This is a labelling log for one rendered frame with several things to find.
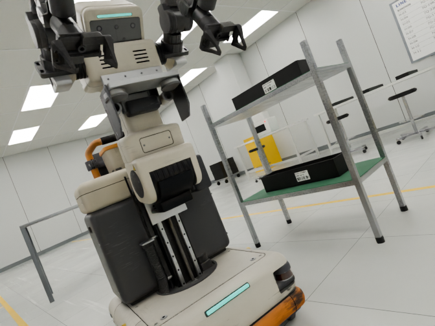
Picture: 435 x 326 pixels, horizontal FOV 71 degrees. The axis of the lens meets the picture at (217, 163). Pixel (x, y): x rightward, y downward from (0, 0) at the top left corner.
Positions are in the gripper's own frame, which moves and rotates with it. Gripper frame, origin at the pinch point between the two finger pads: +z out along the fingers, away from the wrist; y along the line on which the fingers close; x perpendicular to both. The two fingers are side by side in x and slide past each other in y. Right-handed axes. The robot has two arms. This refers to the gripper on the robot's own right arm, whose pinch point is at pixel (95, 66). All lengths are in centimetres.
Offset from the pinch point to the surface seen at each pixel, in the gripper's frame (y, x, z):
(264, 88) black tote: 125, 55, -32
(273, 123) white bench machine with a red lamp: 455, 315, -174
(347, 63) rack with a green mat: 154, 23, -6
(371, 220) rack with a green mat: 113, 62, 67
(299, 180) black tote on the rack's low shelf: 123, 86, 23
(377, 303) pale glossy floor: 65, 51, 87
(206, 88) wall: 549, 459, -464
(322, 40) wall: 582, 174, -232
